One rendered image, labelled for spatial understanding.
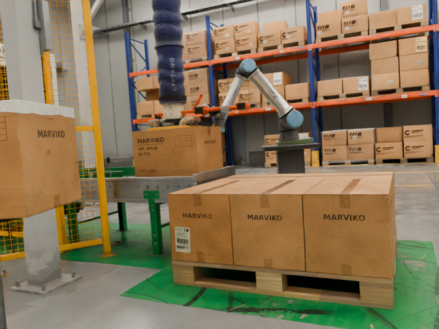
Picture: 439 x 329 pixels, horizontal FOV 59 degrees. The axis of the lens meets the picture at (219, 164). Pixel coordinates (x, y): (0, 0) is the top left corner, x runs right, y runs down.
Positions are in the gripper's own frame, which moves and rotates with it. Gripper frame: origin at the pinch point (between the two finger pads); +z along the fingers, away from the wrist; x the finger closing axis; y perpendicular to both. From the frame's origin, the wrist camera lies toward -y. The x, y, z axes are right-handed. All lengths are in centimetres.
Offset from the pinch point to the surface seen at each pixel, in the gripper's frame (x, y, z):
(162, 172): -47, 28, 20
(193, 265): -95, -30, 80
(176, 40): 55, 18, 5
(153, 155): -33, 36, 20
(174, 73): 30.1, 20.9, 7.4
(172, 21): 70, 19, 8
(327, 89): 87, 27, -710
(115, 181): -52, 62, 36
